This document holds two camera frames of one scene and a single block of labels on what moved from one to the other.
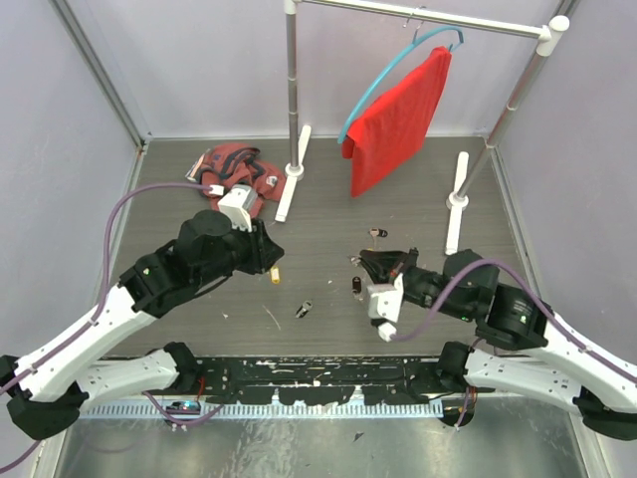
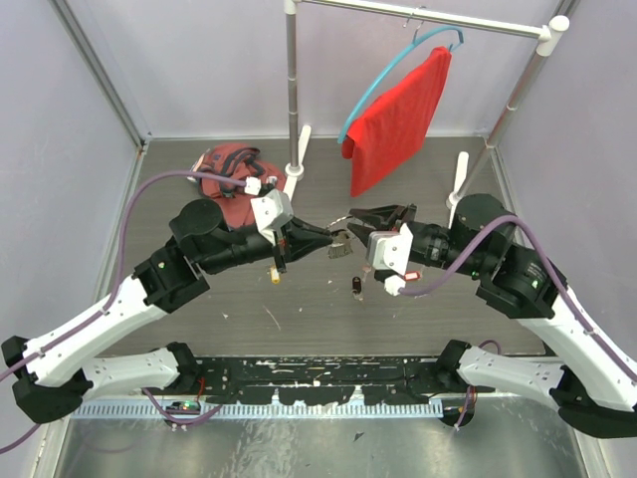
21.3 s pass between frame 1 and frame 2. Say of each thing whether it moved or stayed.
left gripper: moved
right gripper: moved
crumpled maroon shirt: stayed
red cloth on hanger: stayed
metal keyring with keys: moved
